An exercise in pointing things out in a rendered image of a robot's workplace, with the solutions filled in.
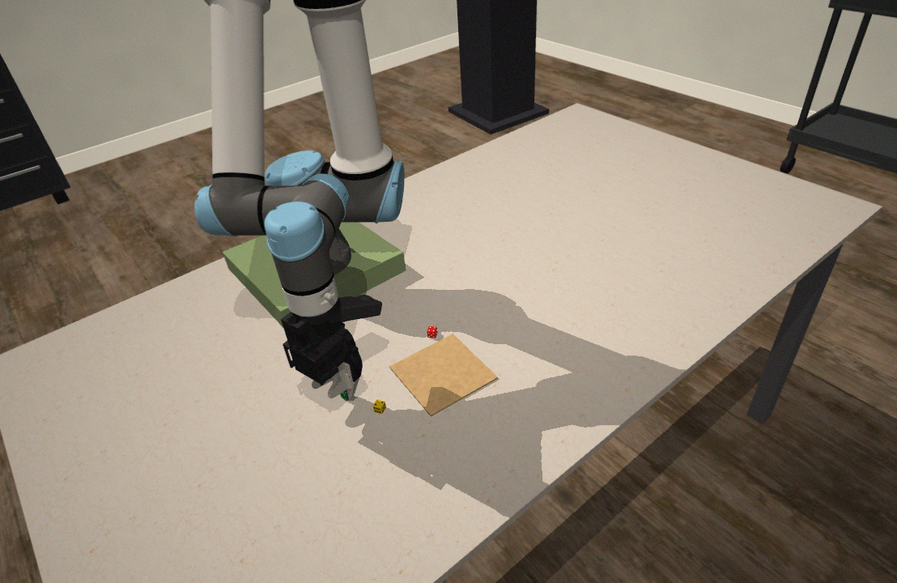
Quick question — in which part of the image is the tan flat mat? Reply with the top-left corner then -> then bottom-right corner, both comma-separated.
389,334 -> 498,417

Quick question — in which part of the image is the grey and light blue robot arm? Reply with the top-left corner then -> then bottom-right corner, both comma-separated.
194,0 -> 405,324

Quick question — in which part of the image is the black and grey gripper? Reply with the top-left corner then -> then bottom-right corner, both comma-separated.
281,300 -> 363,400

